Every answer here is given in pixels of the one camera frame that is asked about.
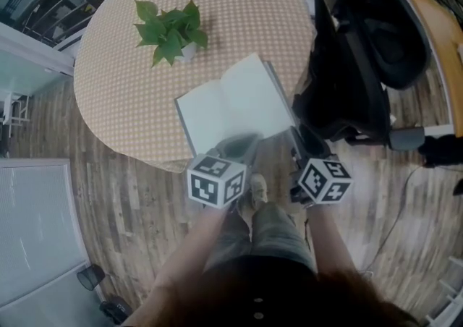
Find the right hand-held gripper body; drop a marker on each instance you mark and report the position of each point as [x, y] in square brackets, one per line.
[318, 181]

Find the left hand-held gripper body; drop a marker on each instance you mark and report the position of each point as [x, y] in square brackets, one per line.
[213, 181]

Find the white notebook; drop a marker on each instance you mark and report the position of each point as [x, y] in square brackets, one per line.
[249, 101]

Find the person's right forearm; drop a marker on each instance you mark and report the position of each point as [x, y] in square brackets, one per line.
[329, 238]

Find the person's left forearm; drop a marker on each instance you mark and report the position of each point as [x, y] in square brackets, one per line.
[195, 246]

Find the person's beige shoe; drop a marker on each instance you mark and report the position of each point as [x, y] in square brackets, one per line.
[259, 188]

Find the person's grey trousers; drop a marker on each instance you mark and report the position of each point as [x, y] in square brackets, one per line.
[275, 231]

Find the black office chair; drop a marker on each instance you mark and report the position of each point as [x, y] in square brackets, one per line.
[347, 83]

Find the orange checkered tablecloth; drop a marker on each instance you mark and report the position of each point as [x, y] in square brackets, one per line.
[144, 101]

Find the person's black shirt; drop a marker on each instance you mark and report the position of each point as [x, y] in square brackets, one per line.
[258, 282]

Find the green potted plant white pot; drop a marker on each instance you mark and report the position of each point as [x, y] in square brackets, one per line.
[170, 32]

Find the black mesh wastebasket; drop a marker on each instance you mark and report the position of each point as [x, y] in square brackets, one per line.
[90, 276]

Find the black device on floor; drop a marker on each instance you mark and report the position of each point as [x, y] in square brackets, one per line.
[115, 309]

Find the frosted glass panel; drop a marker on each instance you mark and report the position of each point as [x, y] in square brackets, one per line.
[32, 228]

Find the wooden desk with white edge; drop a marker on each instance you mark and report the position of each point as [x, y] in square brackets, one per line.
[441, 36]

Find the white metal stool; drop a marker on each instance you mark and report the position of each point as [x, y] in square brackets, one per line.
[14, 106]

